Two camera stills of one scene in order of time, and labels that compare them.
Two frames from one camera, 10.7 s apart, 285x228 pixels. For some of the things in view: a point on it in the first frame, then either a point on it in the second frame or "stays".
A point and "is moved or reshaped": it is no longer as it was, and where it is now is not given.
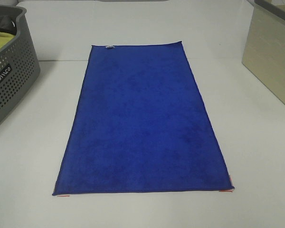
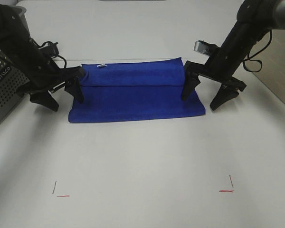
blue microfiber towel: (139, 124) is moved or reshaped
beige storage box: (269, 52) stays
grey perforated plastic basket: (14, 69) stays
